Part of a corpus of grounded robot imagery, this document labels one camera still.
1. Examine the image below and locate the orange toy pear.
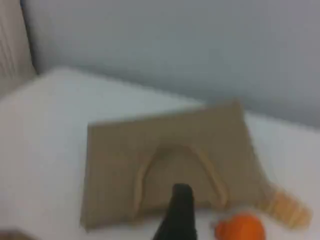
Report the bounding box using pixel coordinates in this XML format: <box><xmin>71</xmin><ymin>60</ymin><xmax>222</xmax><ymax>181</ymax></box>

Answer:
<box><xmin>211</xmin><ymin>212</ymin><xmax>266</xmax><ymax>240</ymax></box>

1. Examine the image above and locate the beige ribbed panel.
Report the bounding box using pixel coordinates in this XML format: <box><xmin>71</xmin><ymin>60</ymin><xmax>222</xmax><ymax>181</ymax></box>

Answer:
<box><xmin>0</xmin><ymin>0</ymin><xmax>38</xmax><ymax>97</ymax></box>

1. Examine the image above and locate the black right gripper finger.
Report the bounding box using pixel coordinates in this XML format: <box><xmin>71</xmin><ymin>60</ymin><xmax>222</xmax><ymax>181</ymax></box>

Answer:
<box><xmin>151</xmin><ymin>183</ymin><xmax>198</xmax><ymax>240</ymax></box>

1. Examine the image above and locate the orange striped toy bread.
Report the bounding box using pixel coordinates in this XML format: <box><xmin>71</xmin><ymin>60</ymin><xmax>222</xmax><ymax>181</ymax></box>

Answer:
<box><xmin>257</xmin><ymin>186</ymin><xmax>312</xmax><ymax>229</ymax></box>

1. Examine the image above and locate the brown jute bag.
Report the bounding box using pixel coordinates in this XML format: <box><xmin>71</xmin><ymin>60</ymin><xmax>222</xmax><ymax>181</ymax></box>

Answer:
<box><xmin>79</xmin><ymin>98</ymin><xmax>278</xmax><ymax>232</ymax></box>

